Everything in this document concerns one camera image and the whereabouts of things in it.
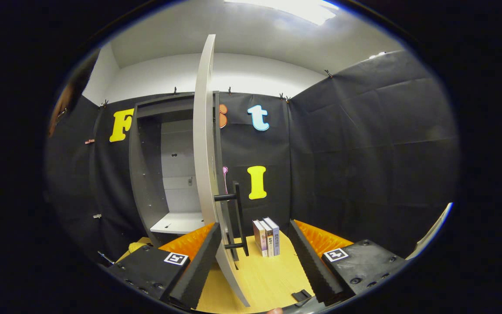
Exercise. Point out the white cabinet shelf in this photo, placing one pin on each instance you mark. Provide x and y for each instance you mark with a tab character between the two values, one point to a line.
177	223

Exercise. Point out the grey spine book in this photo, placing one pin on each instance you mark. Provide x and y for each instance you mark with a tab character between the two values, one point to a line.
270	242

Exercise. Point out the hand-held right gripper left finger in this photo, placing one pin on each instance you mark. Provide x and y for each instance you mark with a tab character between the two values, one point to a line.
198	270

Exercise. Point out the beige cabinet door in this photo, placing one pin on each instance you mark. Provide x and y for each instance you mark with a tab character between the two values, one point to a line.
202	152

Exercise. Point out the yellow coaster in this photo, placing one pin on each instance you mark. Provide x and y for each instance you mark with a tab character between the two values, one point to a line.
135	247

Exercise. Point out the black backdrop cloth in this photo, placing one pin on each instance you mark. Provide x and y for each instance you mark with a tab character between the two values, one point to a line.
364	152

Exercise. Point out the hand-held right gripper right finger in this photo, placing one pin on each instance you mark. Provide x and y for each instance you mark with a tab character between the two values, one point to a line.
310	266

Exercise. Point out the blue spine book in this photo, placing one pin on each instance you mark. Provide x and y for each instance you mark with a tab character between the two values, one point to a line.
276	235

